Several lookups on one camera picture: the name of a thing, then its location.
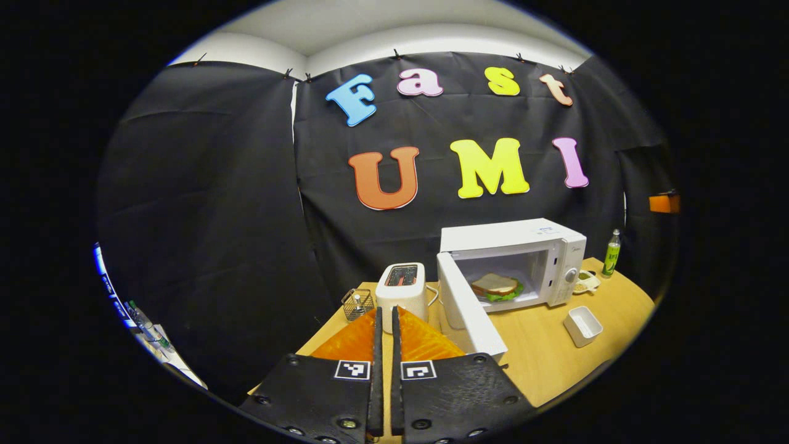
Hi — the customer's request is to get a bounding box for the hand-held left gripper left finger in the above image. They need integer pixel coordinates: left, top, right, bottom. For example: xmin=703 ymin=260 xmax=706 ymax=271
xmin=237 ymin=306 xmax=384 ymax=444

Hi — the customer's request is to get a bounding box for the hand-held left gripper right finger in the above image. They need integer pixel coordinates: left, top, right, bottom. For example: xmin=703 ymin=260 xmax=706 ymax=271
xmin=391 ymin=305 xmax=536 ymax=444

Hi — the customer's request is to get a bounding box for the bread and lettuce sandwich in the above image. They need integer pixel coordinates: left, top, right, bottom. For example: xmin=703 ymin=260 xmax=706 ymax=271
xmin=470 ymin=273 xmax=525 ymax=303

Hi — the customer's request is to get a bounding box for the white microwave oven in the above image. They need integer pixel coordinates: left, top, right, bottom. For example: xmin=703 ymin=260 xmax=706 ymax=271
xmin=436 ymin=218 xmax=587 ymax=364

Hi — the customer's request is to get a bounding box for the green drink bottle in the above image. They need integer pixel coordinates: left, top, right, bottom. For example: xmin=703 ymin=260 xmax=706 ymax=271
xmin=602 ymin=229 xmax=622 ymax=279

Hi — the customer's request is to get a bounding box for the white toaster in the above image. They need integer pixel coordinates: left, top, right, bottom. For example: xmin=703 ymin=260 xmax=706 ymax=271
xmin=375 ymin=262 xmax=429 ymax=334

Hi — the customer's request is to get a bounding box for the white divided grain plate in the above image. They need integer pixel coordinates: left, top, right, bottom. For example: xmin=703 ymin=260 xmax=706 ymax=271
xmin=572 ymin=269 xmax=600 ymax=295

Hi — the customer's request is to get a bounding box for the small white rectangular dish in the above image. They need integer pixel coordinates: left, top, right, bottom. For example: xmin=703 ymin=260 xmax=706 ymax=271
xmin=563 ymin=306 xmax=604 ymax=348

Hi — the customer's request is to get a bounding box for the white side desk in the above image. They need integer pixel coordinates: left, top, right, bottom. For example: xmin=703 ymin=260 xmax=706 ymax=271
xmin=133 ymin=324 xmax=209 ymax=390

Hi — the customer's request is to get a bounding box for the clear plastic bottle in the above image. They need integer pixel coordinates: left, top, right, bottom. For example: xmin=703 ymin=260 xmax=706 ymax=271
xmin=126 ymin=300 xmax=171 ymax=350

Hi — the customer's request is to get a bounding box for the lit display screen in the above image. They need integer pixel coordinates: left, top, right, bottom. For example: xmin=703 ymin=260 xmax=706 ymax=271
xmin=92 ymin=242 xmax=133 ymax=327

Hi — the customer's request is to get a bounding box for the small wire basket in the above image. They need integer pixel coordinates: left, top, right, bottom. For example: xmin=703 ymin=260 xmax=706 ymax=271
xmin=341 ymin=288 xmax=375 ymax=323

